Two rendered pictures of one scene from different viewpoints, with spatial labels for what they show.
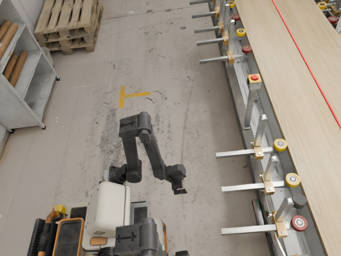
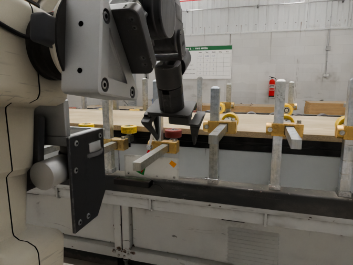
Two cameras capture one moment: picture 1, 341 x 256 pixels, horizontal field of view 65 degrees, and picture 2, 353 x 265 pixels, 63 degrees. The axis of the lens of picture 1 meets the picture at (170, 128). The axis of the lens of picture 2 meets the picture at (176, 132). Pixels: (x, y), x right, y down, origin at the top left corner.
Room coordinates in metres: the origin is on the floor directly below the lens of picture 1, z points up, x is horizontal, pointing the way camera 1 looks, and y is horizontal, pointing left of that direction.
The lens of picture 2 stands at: (0.12, 0.74, 1.13)
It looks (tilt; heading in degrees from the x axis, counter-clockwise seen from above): 10 degrees down; 280
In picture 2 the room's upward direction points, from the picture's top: straight up
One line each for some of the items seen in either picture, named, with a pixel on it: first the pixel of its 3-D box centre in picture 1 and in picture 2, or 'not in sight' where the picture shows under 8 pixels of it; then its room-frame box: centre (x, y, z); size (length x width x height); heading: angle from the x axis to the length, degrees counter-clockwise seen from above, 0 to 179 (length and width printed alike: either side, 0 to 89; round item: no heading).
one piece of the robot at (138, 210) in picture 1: (135, 228); (23, 158); (0.48, 0.29, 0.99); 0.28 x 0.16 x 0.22; 174
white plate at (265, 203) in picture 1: (269, 220); (150, 167); (0.45, -0.47, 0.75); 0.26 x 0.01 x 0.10; 173
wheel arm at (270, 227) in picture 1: (260, 229); (158, 152); (0.39, -0.38, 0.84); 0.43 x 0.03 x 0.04; 83
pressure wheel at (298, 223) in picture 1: (297, 225); (173, 140); (0.37, -0.57, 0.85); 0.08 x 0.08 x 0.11
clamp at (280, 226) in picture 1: (279, 224); (163, 145); (0.40, -0.49, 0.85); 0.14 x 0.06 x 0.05; 173
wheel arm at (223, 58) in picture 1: (223, 59); not in sight; (1.88, -0.59, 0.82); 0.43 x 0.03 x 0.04; 83
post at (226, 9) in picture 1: (225, 28); not in sight; (2.16, -0.69, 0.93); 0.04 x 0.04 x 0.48; 83
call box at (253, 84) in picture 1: (253, 82); not in sight; (1.17, -0.58, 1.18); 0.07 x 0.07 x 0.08; 83
